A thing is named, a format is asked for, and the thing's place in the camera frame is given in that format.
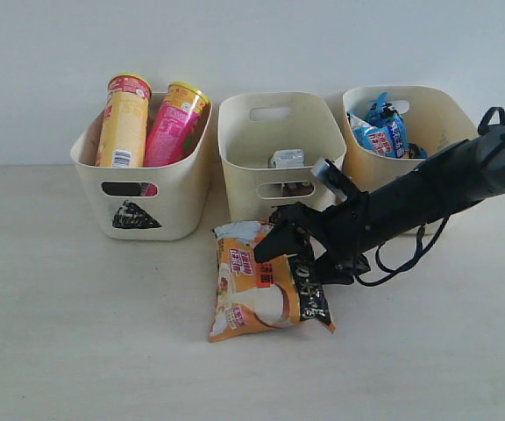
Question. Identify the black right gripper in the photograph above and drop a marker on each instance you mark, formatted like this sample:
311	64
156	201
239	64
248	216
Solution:
345	231

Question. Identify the orange instant noodle bag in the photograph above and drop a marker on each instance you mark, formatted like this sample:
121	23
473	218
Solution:
254	297

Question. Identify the blue white milk carton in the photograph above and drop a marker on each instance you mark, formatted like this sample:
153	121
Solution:
287	158

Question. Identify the blue instant noodle bag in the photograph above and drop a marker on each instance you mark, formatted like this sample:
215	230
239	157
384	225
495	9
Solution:
382	131

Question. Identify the pink chips can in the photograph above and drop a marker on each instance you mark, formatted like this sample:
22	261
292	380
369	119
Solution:
171	138

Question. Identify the yellow chips can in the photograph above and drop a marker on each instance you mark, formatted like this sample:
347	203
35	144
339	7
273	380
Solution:
123	135

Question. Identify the dark purple box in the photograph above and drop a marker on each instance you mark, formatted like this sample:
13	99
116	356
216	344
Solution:
291	189

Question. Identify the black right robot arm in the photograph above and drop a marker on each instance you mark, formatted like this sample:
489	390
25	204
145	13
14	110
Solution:
453	180

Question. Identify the cream bin with square mark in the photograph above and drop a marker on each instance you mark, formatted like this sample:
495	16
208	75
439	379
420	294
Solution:
251	127

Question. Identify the cream bin with triangle mark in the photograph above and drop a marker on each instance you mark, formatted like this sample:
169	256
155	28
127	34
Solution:
157	204

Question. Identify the cream bin with circle mark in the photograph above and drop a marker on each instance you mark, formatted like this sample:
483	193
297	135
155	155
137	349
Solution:
433	120

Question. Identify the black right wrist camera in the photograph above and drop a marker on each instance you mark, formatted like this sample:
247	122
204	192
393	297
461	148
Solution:
335	181

